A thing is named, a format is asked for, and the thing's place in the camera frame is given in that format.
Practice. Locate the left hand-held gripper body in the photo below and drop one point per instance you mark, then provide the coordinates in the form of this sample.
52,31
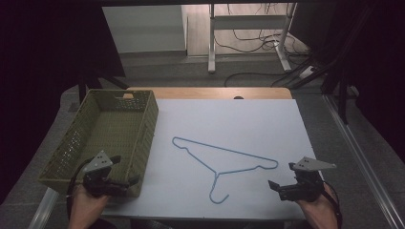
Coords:
101,181

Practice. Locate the white power strip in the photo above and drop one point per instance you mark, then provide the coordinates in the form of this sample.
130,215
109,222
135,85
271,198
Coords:
306,72

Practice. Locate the person's left hand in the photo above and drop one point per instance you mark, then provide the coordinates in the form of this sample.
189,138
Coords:
86,203

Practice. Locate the white board panel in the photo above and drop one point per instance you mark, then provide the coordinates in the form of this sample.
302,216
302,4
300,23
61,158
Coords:
143,28

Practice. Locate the small black knob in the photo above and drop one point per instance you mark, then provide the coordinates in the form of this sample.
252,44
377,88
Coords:
238,97

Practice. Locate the white table mat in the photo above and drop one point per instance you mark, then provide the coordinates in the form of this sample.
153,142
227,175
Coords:
232,127

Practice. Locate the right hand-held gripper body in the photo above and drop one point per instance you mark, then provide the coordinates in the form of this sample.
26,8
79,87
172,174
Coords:
302,183

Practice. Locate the white metal desk frame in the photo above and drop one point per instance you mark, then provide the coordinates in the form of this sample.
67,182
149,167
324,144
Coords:
248,22

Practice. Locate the black metal stand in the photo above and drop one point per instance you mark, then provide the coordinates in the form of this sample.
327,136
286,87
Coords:
342,95

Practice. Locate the black tripod stand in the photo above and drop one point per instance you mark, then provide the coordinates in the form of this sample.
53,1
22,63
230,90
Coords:
95,83

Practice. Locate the person's right hand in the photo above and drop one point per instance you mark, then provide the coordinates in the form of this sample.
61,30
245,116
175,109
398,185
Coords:
318,208

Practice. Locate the green woven plastic basket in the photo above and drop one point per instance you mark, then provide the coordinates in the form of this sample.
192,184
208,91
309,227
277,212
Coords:
108,136

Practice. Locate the grey metal rail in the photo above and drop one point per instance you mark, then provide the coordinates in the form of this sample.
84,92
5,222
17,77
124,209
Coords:
366,165
43,210

